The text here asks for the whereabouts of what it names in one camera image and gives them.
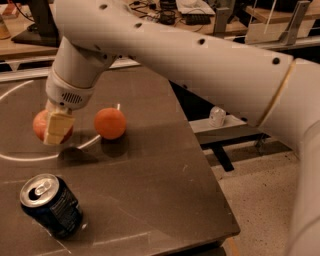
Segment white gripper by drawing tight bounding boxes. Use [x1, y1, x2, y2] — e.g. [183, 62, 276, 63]
[44, 70, 94, 145]

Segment red apple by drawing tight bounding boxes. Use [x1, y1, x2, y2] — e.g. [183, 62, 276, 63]
[33, 109, 73, 144]

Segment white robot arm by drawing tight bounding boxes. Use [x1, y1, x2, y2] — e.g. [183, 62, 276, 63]
[46, 0, 320, 256]

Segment orange fruit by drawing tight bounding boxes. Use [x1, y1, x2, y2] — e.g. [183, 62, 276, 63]
[94, 108, 126, 140]

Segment dark blue soda can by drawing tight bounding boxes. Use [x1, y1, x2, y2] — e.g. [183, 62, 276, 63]
[20, 174, 83, 239]

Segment black monitor stand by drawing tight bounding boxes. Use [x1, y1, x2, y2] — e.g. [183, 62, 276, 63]
[12, 0, 60, 47]

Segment left clear sanitizer bottle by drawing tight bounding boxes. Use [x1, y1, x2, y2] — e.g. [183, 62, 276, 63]
[209, 106, 226, 128]

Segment grey low shelf beam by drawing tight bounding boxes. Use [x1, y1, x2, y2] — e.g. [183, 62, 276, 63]
[189, 115, 260, 144]

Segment wooden desk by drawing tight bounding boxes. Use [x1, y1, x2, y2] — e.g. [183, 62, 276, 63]
[0, 0, 249, 59]

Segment grey metal rail frame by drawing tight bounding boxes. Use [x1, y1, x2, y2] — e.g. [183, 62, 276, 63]
[0, 14, 320, 83]

